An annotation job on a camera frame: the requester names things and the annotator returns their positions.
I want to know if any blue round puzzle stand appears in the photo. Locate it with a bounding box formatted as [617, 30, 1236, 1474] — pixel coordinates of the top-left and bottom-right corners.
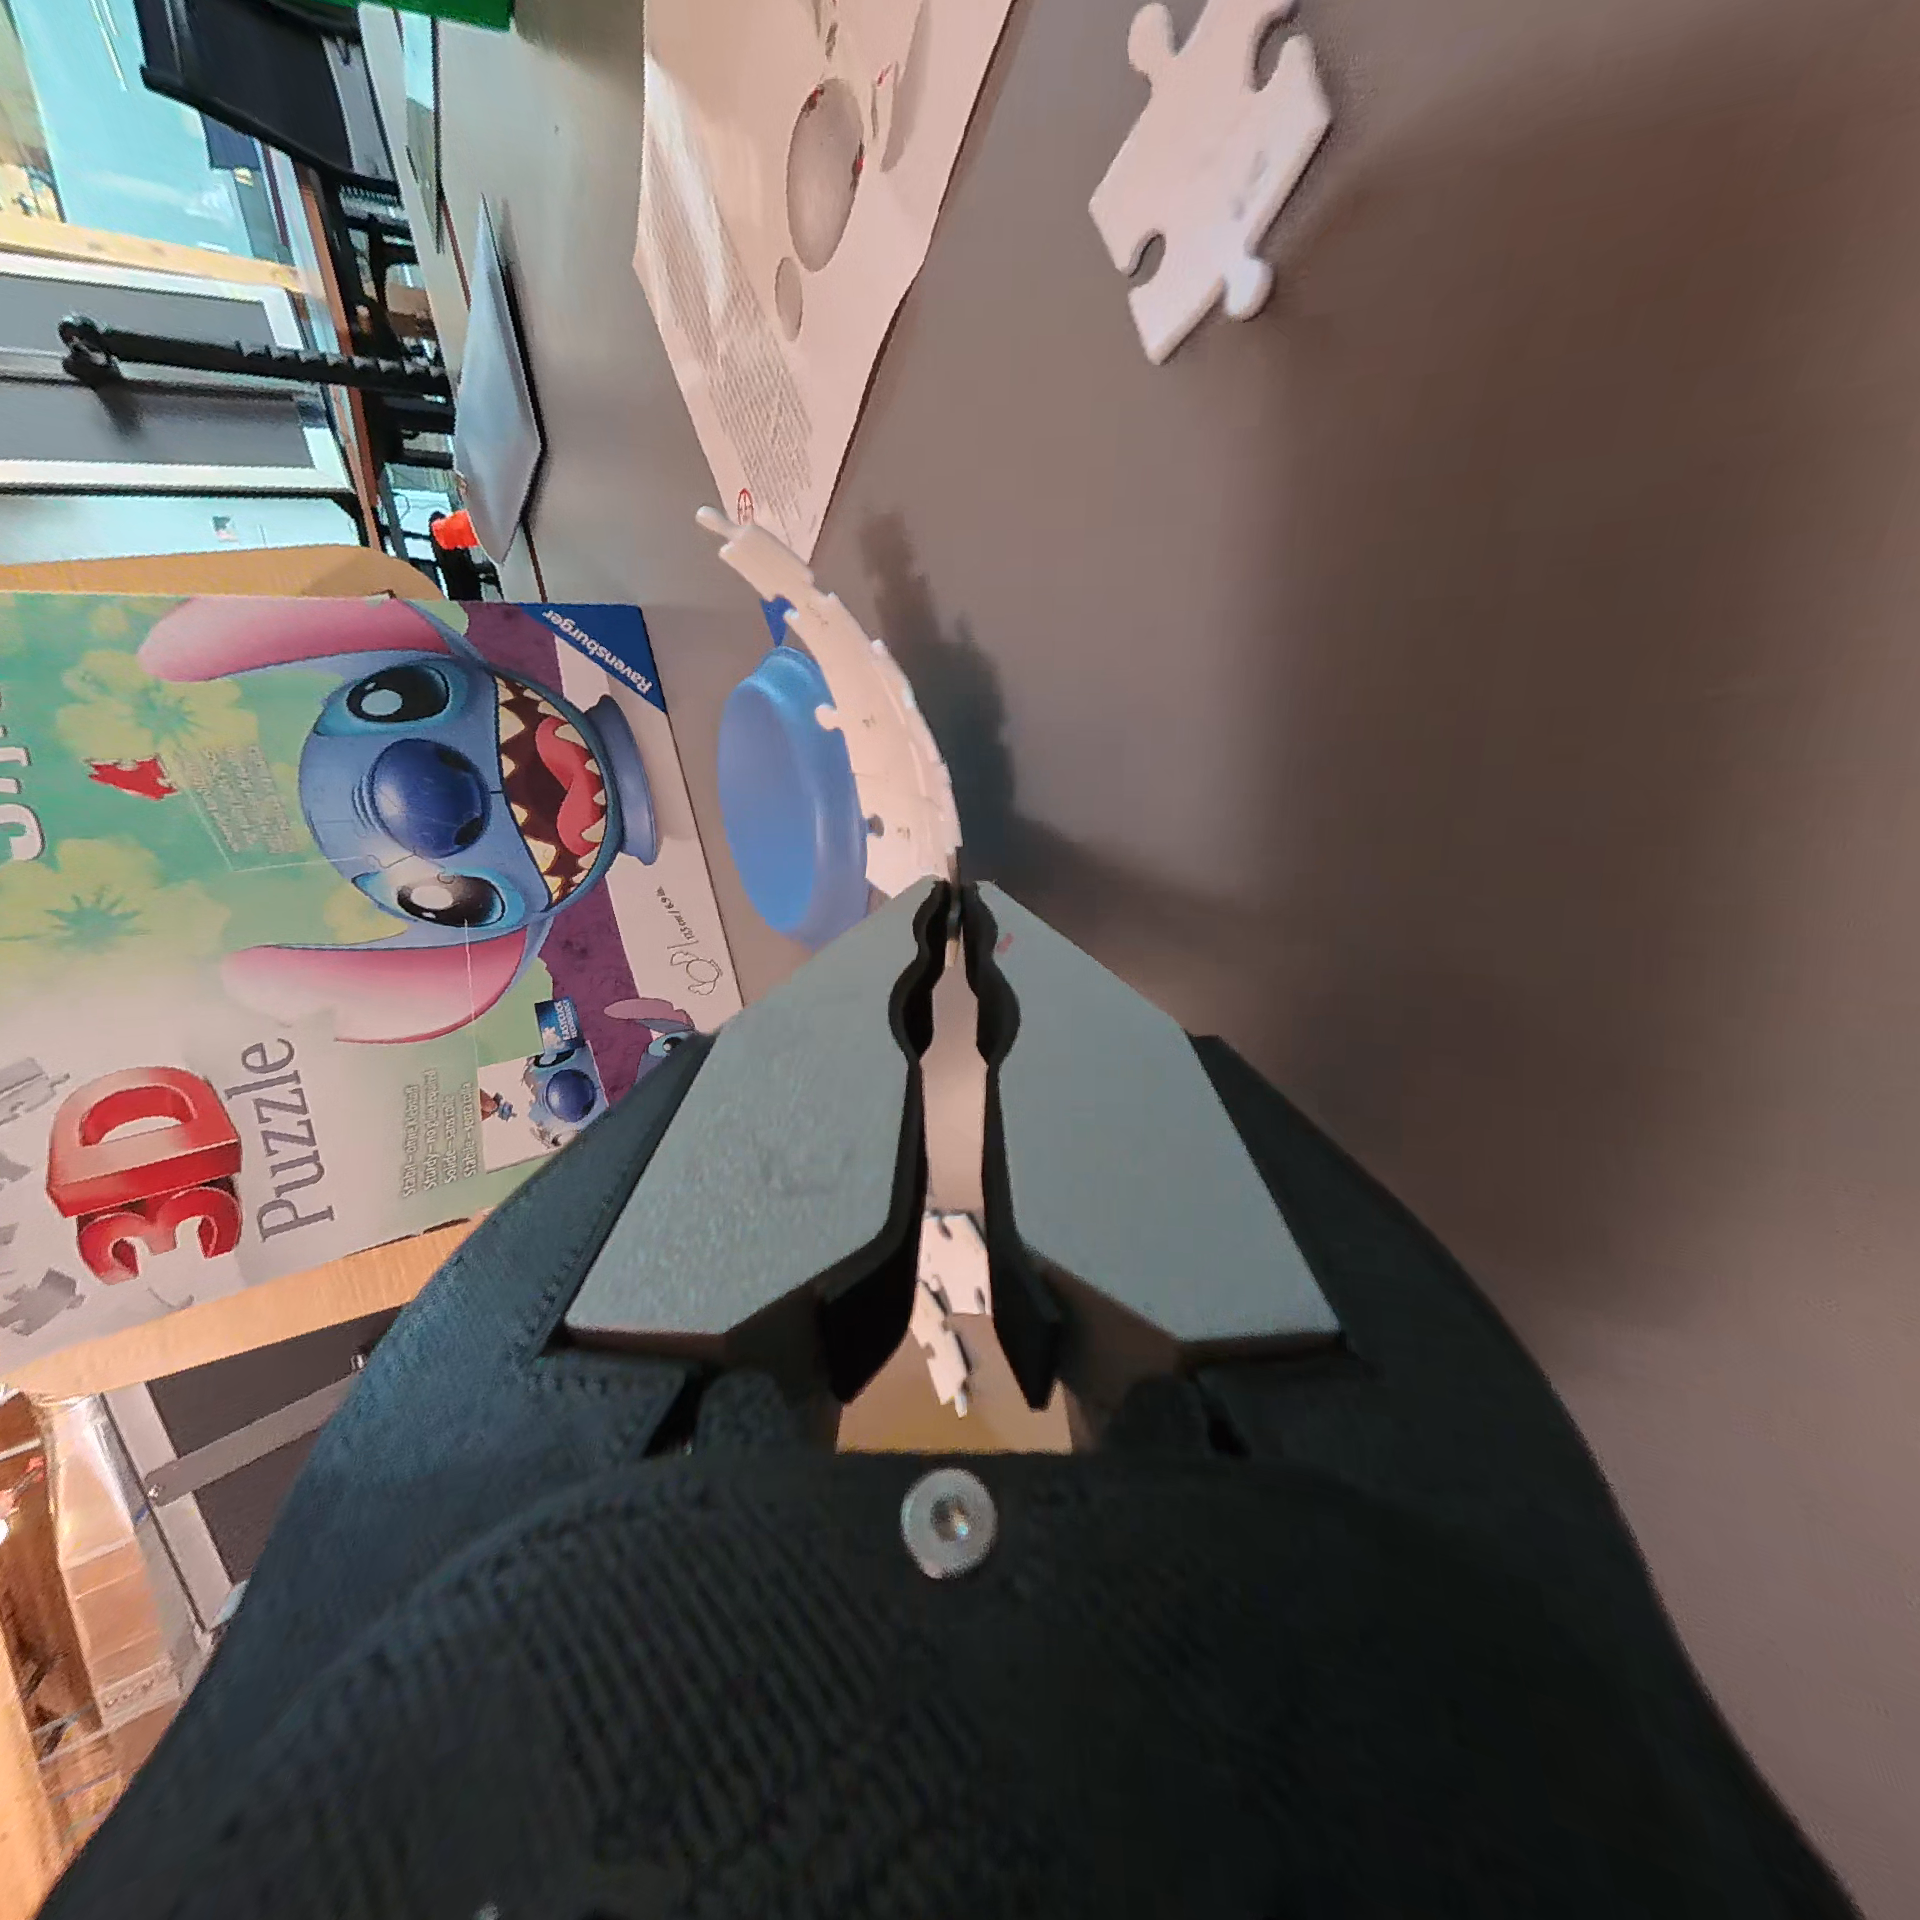
[713, 597, 889, 949]

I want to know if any assembled white puzzle section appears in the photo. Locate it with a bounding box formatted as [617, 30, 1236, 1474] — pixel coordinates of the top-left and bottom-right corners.
[692, 502, 964, 908]

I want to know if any printed instruction sheet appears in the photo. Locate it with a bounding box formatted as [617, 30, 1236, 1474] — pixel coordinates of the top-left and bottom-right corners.
[628, 0, 1023, 564]

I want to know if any white puzzle piece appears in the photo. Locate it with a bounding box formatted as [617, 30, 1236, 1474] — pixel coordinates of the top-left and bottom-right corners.
[1085, 0, 1338, 367]
[913, 1203, 992, 1422]

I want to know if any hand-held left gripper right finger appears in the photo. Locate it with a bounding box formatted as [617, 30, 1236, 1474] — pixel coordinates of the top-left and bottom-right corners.
[964, 881, 1342, 1410]

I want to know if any colourful puzzle box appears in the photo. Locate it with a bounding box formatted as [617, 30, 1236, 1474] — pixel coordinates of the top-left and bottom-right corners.
[0, 589, 747, 1375]

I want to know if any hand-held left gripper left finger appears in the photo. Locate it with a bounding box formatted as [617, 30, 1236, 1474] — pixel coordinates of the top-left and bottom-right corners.
[557, 880, 953, 1409]

